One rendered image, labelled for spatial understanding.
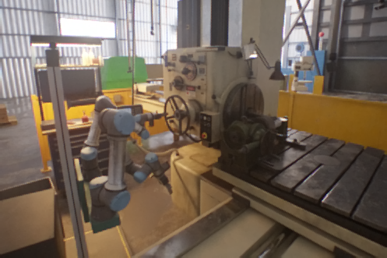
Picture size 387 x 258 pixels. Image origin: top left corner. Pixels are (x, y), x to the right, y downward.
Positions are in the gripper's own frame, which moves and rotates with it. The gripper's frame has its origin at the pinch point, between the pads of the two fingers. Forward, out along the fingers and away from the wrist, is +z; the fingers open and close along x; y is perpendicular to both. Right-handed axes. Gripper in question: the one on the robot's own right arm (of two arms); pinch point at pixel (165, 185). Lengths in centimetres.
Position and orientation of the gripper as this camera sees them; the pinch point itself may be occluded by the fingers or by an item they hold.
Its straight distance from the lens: 164.3
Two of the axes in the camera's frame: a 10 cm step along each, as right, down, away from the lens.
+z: 2.3, 8.1, 5.4
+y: -7.4, 5.1, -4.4
